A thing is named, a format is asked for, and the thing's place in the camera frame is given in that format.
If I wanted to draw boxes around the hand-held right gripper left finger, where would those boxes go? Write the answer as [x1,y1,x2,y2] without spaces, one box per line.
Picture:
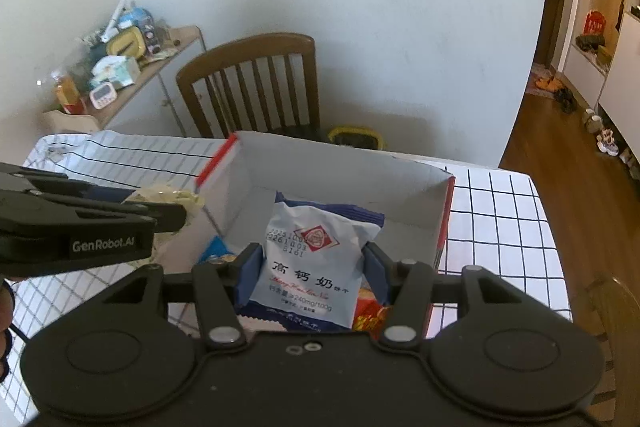
[102,243,264,350]

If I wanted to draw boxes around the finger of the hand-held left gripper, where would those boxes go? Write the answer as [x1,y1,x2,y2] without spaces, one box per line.
[122,202,187,234]

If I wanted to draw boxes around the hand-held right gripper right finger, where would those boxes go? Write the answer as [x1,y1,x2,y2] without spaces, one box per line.
[362,243,546,350]

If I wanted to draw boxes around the pale yellow snack packet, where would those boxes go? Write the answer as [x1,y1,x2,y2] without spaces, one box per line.
[122,184,206,258]

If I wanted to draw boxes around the white and blue snack packet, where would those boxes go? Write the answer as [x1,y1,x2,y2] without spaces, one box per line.
[235,191,386,333]

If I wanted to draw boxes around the red cardboard box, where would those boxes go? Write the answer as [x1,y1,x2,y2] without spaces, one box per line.
[192,131,457,343]

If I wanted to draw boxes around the person's left hand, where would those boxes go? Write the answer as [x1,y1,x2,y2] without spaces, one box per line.
[0,279,16,383]

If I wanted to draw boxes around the small blue snack packet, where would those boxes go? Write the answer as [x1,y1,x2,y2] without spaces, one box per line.
[200,236,238,264]

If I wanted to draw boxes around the red snack packet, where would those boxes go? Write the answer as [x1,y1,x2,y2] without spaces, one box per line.
[352,287,396,340]

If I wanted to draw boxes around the white side cabinet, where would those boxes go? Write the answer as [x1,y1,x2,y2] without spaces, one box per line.
[42,25,207,138]

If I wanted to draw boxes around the checkered white tablecloth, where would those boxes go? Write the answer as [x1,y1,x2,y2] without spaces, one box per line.
[10,132,573,427]

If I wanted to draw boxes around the white kitchen timer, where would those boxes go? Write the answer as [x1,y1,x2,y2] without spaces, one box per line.
[89,83,118,108]

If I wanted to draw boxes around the yellow-rimmed black bin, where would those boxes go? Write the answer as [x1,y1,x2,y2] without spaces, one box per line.
[327,124,387,151]

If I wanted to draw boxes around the orange bottle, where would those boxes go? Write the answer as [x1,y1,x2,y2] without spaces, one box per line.
[54,76,87,115]

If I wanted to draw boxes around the teal tissue packet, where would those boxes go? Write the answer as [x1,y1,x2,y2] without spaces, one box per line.
[91,56,142,88]

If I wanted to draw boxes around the yellow box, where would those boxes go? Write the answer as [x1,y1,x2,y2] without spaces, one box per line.
[106,29,147,58]

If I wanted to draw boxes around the wooden chair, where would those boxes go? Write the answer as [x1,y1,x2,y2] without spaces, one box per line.
[587,277,640,427]
[176,33,321,140]

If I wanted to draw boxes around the white shoes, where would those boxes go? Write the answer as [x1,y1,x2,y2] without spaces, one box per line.
[597,129,622,156]

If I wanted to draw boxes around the white shoe cabinet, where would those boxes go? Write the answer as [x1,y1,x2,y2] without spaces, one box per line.
[562,39,615,108]

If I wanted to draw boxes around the red wall decoration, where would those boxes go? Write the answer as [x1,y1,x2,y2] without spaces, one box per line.
[582,10,607,38]

